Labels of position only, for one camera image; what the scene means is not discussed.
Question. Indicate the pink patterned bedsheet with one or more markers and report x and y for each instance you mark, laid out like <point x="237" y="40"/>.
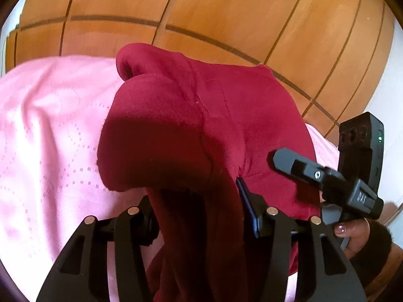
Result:
<point x="47" y="132"/>

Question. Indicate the person's right hand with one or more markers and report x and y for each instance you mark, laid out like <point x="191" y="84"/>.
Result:
<point x="355" y="231"/>

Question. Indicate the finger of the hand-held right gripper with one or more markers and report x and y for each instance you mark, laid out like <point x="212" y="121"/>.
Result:
<point x="289" y="162"/>

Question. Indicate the dark red garment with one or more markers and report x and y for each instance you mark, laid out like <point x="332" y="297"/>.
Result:
<point x="189" y="116"/>

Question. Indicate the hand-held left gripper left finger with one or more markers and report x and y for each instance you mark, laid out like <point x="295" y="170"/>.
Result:
<point x="147" y="223"/>

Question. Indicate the person's right forearm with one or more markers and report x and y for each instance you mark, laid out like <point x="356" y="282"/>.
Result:
<point x="377" y="245"/>

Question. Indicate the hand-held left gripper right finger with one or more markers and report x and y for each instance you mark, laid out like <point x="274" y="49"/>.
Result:
<point x="249" y="207"/>

